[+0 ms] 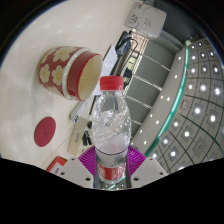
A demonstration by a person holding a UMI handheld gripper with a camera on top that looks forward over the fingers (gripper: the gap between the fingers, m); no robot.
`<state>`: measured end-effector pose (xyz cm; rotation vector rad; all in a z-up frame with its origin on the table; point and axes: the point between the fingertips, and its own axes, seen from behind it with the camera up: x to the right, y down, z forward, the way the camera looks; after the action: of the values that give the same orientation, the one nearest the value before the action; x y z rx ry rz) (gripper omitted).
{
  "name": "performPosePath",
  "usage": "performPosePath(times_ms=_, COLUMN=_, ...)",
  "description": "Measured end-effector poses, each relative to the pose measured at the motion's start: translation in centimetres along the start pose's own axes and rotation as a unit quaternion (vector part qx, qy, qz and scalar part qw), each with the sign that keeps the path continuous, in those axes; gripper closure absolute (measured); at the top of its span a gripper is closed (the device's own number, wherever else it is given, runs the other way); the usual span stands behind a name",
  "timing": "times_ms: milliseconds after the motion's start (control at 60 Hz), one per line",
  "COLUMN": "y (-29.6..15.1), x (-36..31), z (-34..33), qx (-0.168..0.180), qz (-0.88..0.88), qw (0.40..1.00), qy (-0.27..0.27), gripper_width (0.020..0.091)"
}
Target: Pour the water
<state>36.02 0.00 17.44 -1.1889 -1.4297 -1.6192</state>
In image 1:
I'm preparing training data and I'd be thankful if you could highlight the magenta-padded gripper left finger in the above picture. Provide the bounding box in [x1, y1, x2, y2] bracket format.
[59, 145, 100, 190]

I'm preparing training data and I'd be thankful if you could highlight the white printed carton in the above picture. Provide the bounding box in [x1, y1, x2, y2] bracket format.
[124, 0, 168, 40]

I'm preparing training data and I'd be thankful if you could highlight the black desk phone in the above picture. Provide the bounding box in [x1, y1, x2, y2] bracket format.
[114, 30, 139, 56]

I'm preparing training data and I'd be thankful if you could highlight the small black clip tool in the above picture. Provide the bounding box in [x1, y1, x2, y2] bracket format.
[81, 121, 94, 147]

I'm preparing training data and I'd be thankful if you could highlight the white remote control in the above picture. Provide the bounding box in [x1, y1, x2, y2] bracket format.
[69, 99, 91, 123]

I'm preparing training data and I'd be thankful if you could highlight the flat round red coaster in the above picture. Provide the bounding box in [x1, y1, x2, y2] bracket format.
[33, 116, 57, 148]

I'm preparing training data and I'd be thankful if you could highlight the red flower-print mug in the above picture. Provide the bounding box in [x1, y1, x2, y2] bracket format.
[37, 45, 105, 102]

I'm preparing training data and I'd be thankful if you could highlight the group of ceiling lights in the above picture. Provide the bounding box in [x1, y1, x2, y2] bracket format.
[131, 36, 224, 168]

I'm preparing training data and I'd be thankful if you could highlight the clear red-capped water bottle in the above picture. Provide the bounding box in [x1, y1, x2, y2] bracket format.
[91, 75, 133, 185]

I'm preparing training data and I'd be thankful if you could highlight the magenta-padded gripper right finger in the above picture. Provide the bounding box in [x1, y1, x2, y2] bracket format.
[125, 145, 168, 189]

